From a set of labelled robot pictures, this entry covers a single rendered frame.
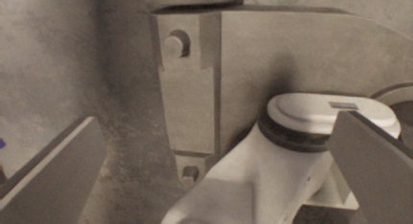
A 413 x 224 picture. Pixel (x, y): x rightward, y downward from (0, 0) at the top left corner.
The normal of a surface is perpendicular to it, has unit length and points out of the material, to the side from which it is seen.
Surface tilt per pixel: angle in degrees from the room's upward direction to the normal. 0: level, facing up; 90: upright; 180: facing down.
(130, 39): 0
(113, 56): 0
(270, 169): 90
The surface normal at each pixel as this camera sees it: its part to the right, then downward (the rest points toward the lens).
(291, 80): -0.19, 0.50
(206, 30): 0.55, 0.41
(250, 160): -0.03, -0.86
